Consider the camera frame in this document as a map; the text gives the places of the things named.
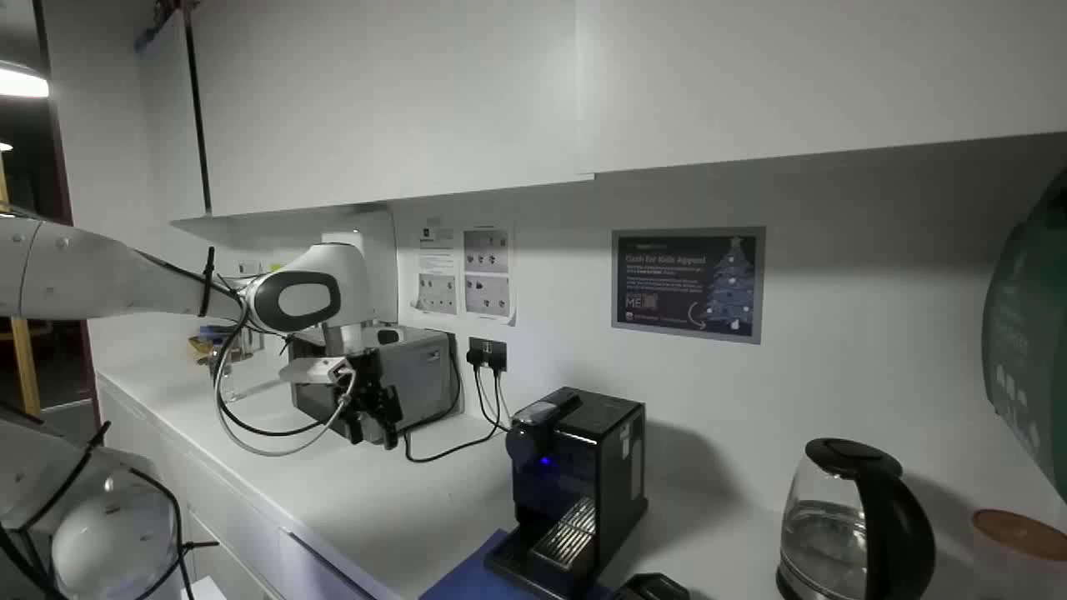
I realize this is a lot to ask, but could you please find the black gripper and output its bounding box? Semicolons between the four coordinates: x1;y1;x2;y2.
342;345;408;451

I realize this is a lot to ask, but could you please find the silver microwave body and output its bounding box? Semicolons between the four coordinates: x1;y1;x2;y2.
284;323;462;451

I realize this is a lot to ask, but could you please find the white base cabinet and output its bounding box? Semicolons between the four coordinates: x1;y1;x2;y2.
98;382;404;600

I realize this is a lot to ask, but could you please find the blue mat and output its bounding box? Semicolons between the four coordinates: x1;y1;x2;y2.
416;531;614;600

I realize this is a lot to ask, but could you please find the black coffee machine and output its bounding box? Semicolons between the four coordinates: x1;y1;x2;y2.
484;384;650;600

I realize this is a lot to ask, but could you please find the black plastic object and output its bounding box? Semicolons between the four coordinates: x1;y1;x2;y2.
610;569;695;600

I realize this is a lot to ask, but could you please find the black vertical strip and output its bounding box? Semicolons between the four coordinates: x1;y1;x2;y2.
180;0;216;221

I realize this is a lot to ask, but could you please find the ceiling light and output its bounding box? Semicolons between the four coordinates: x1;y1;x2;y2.
0;61;52;105

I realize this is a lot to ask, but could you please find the brown cork round lid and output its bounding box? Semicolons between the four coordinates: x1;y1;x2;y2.
970;508;1067;565

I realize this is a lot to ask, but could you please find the green sign white text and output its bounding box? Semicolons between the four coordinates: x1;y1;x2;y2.
980;172;1067;505

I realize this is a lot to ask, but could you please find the black power cable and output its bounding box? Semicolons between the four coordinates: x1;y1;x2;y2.
396;363;506;468
488;367;518;435

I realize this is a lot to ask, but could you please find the black wall socket with plugs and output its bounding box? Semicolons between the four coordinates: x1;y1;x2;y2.
462;335;512;376

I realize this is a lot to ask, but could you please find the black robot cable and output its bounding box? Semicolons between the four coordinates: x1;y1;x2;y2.
137;246;359;459

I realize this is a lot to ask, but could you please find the white wall cabinet row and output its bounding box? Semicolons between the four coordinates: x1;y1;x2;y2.
137;0;1067;224

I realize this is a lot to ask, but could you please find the dark framed wall notice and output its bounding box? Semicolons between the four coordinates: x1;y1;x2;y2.
610;227;766;347

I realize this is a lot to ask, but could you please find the yellow wooden post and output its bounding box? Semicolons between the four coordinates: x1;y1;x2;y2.
0;154;47;421

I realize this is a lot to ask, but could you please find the glass kettle black handle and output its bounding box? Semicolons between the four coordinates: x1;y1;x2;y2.
773;436;942;600

